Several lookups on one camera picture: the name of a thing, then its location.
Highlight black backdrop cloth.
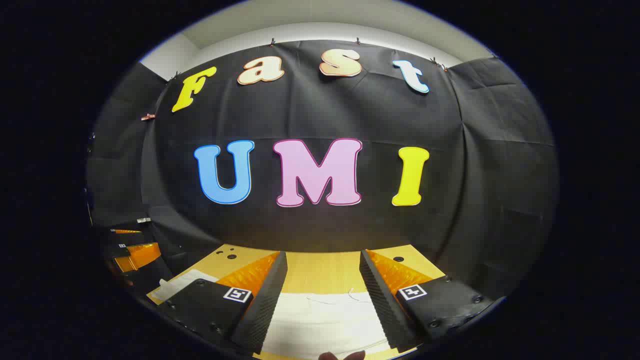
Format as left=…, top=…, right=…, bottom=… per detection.
left=85, top=39, right=558, bottom=301

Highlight white jeans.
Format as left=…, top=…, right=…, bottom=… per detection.
left=150, top=269, right=397, bottom=359

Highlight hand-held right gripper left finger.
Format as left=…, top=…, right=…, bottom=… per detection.
left=157, top=251, right=289, bottom=356

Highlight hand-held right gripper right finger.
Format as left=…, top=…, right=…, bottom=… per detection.
left=359, top=249, right=495, bottom=354

